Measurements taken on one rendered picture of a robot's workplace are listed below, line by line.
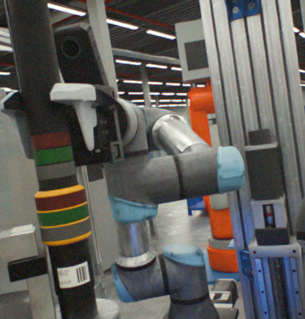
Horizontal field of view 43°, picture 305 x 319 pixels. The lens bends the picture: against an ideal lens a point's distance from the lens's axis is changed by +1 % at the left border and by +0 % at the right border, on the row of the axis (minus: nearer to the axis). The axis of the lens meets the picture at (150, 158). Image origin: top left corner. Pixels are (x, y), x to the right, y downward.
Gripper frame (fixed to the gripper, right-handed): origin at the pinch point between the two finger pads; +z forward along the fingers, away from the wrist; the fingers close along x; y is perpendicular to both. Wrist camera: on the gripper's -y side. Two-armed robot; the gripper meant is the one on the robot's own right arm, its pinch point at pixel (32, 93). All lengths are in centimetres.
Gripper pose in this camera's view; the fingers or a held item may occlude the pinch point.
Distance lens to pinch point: 33.6
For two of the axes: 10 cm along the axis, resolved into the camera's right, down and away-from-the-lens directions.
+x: -9.8, 1.4, 1.6
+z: -1.5, 0.7, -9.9
